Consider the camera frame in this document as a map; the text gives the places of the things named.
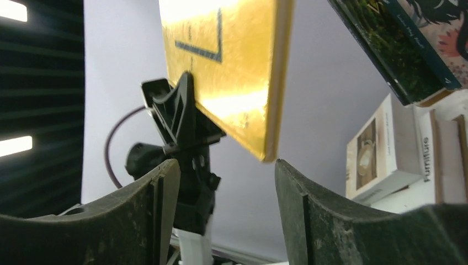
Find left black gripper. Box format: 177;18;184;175
141;71;226;161

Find green alice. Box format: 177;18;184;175
329;1;461;107

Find yellow book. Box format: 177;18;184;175
159;1;295;163

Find floral little women book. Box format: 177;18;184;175
384;0;467;91

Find white furniture book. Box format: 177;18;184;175
345;94;467;213

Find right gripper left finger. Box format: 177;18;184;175
1;159;180;264

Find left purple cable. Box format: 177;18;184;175
104;105;148;190

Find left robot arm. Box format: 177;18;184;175
125;71;226;264

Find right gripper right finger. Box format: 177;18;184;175
274;159;467;264

